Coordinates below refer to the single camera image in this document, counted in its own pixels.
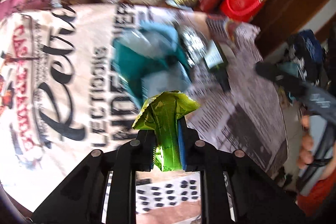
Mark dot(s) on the blue patterned cloth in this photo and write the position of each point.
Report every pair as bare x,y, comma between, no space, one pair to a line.
311,48

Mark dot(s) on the pink printed sack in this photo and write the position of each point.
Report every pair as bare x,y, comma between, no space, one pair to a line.
23,2

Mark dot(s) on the crumpled clear plastic wrapper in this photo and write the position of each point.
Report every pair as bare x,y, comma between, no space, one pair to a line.
194,41

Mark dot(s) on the teal plastic bag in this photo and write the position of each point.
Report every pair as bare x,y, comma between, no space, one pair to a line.
131,56

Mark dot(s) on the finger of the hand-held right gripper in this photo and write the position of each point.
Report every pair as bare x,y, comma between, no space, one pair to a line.
273,73

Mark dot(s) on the printed tablecloth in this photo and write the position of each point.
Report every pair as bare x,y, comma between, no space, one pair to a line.
65,69

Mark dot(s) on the green foil wrapper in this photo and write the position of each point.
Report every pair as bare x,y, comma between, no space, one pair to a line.
162,113

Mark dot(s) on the small dark glass bottle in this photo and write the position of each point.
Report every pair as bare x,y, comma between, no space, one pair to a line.
216,56

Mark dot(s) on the person's right hand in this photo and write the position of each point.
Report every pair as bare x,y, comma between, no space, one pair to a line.
305,144

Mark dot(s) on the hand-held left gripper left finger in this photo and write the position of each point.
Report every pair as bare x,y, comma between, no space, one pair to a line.
141,145

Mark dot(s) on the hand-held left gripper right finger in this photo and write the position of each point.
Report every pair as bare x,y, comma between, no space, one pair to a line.
183,145

